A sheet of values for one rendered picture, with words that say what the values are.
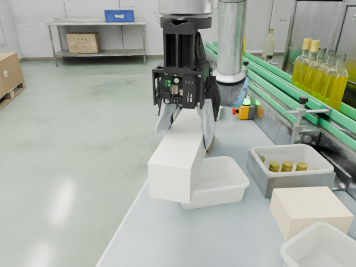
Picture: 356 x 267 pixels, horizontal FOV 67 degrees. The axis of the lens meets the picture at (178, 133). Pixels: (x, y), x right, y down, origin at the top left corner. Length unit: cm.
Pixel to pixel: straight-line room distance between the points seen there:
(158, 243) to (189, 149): 39
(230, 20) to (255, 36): 648
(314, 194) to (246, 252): 26
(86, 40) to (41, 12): 131
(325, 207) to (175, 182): 52
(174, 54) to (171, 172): 16
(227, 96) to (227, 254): 53
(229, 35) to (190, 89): 55
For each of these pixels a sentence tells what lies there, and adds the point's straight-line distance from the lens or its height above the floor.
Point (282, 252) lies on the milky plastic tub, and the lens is 67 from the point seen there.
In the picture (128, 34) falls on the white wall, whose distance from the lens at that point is 687.
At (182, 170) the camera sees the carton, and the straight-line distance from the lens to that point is 37.
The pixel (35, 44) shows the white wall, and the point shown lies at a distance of 734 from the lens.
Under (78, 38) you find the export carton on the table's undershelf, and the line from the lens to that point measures 640.
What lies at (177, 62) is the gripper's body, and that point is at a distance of 36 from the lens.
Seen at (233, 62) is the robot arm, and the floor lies 112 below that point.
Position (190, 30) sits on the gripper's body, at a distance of 35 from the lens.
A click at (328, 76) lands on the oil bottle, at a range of 114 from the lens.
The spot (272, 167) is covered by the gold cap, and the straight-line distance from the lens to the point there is 96.
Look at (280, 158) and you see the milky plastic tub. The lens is 105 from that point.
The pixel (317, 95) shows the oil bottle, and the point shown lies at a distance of 120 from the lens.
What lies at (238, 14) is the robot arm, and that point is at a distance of 89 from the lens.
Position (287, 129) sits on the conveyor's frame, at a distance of 112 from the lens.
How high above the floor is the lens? 131
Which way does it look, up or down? 27 degrees down
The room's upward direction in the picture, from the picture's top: straight up
